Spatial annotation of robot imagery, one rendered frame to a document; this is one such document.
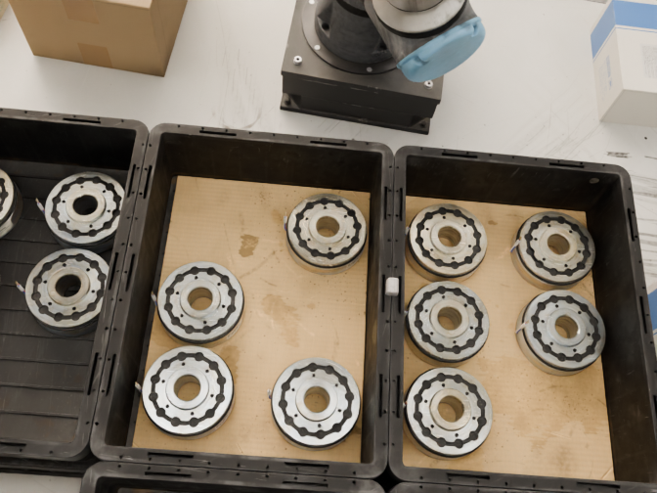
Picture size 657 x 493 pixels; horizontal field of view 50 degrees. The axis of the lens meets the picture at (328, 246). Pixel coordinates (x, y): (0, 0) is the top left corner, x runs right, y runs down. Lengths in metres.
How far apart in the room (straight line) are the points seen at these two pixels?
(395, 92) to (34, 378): 0.64
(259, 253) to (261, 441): 0.24
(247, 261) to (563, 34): 0.76
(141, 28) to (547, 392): 0.78
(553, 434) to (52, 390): 0.59
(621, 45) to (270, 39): 0.59
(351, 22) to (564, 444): 0.64
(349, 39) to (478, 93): 0.28
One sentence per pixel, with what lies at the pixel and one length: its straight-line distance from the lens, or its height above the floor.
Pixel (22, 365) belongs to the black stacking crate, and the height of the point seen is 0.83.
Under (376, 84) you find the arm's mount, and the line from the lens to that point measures 1.10.
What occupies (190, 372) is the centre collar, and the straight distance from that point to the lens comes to 0.82.
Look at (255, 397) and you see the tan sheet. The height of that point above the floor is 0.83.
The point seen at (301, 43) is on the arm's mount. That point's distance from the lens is 1.13.
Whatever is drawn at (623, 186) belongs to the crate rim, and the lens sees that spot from 0.95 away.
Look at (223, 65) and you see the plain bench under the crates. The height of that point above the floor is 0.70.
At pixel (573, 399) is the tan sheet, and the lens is 0.92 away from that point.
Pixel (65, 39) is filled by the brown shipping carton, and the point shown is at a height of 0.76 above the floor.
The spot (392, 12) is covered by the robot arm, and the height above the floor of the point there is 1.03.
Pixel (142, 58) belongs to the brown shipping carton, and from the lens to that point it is 1.20.
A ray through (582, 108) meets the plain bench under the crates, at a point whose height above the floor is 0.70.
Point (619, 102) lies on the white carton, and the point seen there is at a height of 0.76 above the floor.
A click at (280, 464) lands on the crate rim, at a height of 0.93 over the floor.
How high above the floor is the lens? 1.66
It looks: 65 degrees down
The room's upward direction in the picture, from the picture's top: 11 degrees clockwise
